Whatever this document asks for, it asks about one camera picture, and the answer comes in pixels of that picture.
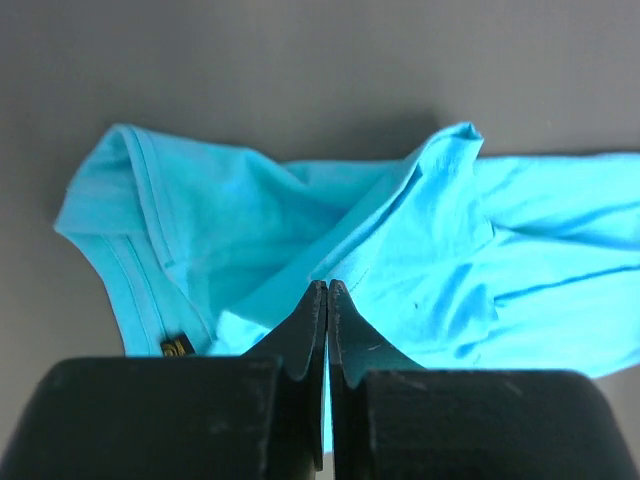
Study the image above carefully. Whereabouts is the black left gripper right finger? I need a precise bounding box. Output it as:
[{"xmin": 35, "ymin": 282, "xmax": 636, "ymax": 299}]
[{"xmin": 327, "ymin": 280, "xmax": 639, "ymax": 479}]

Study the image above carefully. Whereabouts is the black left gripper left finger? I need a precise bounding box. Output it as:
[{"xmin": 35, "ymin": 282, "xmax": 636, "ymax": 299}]
[{"xmin": 1, "ymin": 281, "xmax": 327, "ymax": 479}]

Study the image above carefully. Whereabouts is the cyan t shirt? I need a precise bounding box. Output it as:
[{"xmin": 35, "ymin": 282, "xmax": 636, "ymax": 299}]
[{"xmin": 52, "ymin": 121, "xmax": 640, "ymax": 456}]

